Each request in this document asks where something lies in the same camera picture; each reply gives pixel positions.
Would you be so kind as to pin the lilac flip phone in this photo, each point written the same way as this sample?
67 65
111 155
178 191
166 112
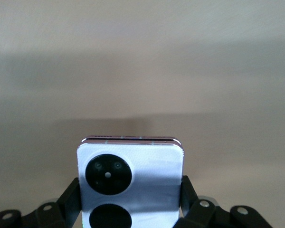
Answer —
152 180

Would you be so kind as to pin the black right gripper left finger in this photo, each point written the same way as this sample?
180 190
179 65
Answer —
50 213

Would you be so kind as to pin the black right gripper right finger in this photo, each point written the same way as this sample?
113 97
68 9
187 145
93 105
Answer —
204 213

